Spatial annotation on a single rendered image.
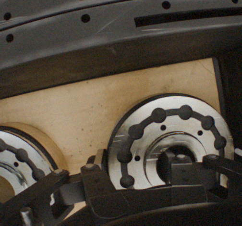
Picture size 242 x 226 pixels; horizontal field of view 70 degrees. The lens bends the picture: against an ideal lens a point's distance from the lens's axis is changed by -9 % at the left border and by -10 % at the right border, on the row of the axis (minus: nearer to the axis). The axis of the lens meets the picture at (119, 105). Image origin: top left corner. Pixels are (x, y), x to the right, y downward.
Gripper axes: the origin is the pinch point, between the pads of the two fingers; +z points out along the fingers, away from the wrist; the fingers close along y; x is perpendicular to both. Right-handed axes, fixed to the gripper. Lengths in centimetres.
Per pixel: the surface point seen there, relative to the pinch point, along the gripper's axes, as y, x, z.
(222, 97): 9.3, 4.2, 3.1
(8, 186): -12.0, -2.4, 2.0
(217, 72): 8.9, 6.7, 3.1
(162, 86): 3.2, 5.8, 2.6
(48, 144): -6.8, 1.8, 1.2
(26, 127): -8.8, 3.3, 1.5
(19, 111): -9.8, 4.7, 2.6
